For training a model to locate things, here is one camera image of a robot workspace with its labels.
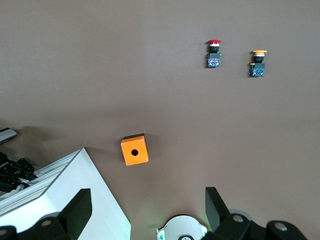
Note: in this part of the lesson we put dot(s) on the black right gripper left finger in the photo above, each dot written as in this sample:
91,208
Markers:
77,210

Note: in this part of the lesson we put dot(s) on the brown table mat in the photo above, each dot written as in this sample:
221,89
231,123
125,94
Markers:
160,87

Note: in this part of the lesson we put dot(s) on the orange button enclosure box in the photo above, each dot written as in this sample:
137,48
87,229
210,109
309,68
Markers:
140,152

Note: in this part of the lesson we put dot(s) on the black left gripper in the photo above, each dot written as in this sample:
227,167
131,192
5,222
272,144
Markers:
6,167

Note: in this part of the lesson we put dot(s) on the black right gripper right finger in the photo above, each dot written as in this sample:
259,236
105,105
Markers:
215,212

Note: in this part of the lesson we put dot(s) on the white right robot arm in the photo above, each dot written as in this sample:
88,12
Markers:
180,225

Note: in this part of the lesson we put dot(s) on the red mushroom push button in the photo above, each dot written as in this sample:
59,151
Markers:
214,61

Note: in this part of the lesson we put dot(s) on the white drawer cabinet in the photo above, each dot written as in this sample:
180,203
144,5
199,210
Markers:
82,187

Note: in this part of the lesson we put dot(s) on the yellow mushroom push button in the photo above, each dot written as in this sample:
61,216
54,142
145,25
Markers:
257,71

